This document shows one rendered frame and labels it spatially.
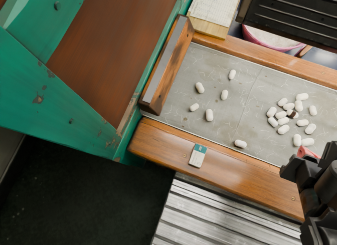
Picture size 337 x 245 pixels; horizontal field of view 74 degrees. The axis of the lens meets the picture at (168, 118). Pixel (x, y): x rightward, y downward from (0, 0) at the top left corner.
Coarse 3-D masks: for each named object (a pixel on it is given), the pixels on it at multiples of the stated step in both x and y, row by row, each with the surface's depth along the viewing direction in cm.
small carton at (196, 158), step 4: (196, 144) 63; (196, 148) 63; (200, 148) 63; (204, 148) 63; (192, 152) 63; (196, 152) 62; (200, 152) 62; (204, 152) 62; (192, 156) 62; (196, 156) 62; (200, 156) 62; (204, 156) 62; (192, 160) 62; (196, 160) 62; (200, 160) 62; (192, 164) 61; (196, 164) 61; (200, 164) 61
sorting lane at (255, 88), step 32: (192, 64) 74; (224, 64) 74; (256, 64) 74; (192, 96) 71; (256, 96) 71; (288, 96) 71; (320, 96) 71; (192, 128) 69; (224, 128) 68; (256, 128) 68; (320, 128) 68; (288, 160) 66
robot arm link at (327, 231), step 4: (320, 228) 35; (324, 228) 35; (328, 228) 36; (320, 232) 35; (324, 232) 34; (328, 232) 34; (332, 232) 34; (336, 232) 35; (324, 236) 34; (328, 236) 34; (332, 236) 34; (336, 236) 34; (324, 240) 34; (328, 240) 33; (332, 240) 33; (336, 240) 33; (324, 244) 34; (328, 244) 33; (332, 244) 33; (336, 244) 33
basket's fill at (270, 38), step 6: (252, 30) 79; (258, 30) 79; (258, 36) 78; (264, 36) 77; (270, 36) 78; (276, 36) 78; (264, 42) 77; (270, 42) 77; (276, 42) 77; (282, 42) 77; (288, 42) 77; (294, 42) 77
